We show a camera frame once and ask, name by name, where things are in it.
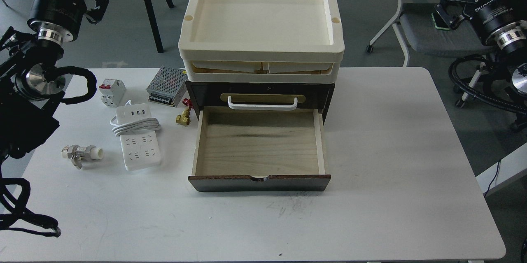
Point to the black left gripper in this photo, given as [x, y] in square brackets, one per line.
[66, 14]

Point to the cream plastic tray top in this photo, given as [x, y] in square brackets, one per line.
[303, 31]

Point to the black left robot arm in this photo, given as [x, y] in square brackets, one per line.
[32, 86]

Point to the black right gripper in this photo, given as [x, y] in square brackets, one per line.
[496, 22]

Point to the white circuit breaker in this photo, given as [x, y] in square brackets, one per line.
[112, 92]

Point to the cream plastic tray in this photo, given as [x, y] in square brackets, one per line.
[261, 72]
[303, 31]

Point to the green case smartphone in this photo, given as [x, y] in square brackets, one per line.
[438, 22]

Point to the cream plastic tray lower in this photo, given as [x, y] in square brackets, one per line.
[261, 72]

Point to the metal mesh power supply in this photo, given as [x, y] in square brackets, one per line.
[168, 86]

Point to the steel valve white ends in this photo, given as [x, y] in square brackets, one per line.
[76, 154]

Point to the open wooden drawer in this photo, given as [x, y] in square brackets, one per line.
[246, 150]

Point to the grey office chair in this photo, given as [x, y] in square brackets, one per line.
[414, 27]

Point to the white power strip with cable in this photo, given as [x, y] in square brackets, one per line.
[134, 125]

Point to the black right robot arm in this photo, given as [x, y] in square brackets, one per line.
[509, 63]

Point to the brass valve red handle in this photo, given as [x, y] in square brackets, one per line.
[183, 119]

